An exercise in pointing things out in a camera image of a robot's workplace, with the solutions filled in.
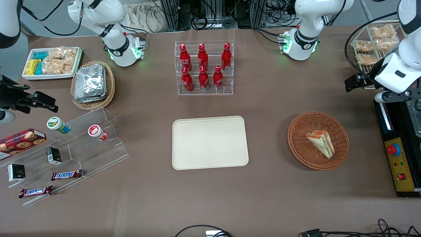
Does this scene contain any triangle sandwich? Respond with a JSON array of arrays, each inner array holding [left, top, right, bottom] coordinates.
[[305, 130, 335, 159]]

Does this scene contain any red cola bottle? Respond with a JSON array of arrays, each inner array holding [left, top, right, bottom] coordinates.
[[221, 42, 232, 71], [198, 43, 209, 69], [199, 66, 210, 91], [182, 67, 194, 92], [179, 44, 192, 72], [213, 65, 224, 91]]

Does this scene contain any white wire rack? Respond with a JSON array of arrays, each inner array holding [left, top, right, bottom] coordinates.
[[350, 20, 408, 90]]

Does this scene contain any red-lid white cup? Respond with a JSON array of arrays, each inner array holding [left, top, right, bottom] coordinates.
[[88, 124, 109, 142]]

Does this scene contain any cream plastic tray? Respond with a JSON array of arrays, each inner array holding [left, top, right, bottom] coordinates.
[[172, 116, 249, 171]]

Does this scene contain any green-lid white cup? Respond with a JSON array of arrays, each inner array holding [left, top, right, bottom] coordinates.
[[46, 117, 71, 134]]

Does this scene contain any brown Snickers bar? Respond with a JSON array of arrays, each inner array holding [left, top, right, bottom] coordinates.
[[19, 185, 54, 198], [51, 169, 83, 181]]

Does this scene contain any round brown wicker basket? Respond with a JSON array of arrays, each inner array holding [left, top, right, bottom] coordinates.
[[287, 112, 350, 171]]

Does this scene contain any oval tan wicker basket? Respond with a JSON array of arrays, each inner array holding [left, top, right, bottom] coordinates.
[[71, 61, 115, 111]]

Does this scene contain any yellow snack packet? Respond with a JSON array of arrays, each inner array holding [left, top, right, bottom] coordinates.
[[25, 59, 41, 76]]

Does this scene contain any clear acrylic step stand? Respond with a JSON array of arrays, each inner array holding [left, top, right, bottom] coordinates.
[[0, 107, 130, 207]]

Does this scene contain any black tangled cable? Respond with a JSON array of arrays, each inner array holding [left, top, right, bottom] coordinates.
[[321, 219, 421, 237]]

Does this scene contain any red tartan cookie box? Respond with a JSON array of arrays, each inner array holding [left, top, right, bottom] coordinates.
[[0, 128, 47, 161]]

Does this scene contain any white rectangular snack tray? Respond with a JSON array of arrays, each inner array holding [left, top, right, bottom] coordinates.
[[22, 46, 83, 81]]

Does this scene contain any black looped cable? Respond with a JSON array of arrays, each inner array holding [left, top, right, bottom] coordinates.
[[174, 224, 233, 237]]

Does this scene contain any silver metal pan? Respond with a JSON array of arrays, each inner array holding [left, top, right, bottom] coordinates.
[[406, 99, 421, 137]]

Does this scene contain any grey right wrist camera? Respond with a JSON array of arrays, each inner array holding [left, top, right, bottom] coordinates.
[[0, 110, 16, 124]]

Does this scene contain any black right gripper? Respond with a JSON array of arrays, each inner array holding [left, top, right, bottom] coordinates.
[[0, 75, 59, 113]]

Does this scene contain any clear acrylic bottle rack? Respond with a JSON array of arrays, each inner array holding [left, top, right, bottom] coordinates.
[[175, 40, 234, 95]]

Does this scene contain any aluminium frame post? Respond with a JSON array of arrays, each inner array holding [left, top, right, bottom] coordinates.
[[251, 0, 267, 28], [160, 0, 180, 32]]

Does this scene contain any black cable bundle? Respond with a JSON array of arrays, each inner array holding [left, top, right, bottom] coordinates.
[[266, 0, 297, 27], [192, 13, 238, 31]]

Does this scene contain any silver foil pack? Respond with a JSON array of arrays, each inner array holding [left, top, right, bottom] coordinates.
[[75, 64, 105, 99], [74, 66, 108, 103]]

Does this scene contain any black machine with yellow panel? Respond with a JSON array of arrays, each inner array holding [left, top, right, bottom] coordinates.
[[374, 99, 421, 198]]

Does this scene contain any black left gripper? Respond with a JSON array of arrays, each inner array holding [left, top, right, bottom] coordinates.
[[345, 73, 379, 92]]

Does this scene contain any small black carton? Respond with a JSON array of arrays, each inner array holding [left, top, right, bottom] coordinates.
[[8, 164, 26, 182], [46, 146, 62, 165]]

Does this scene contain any clear bag of fried snacks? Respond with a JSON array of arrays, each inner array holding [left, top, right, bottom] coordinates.
[[375, 38, 401, 52], [355, 40, 374, 53], [370, 25, 397, 40], [356, 53, 379, 66]]

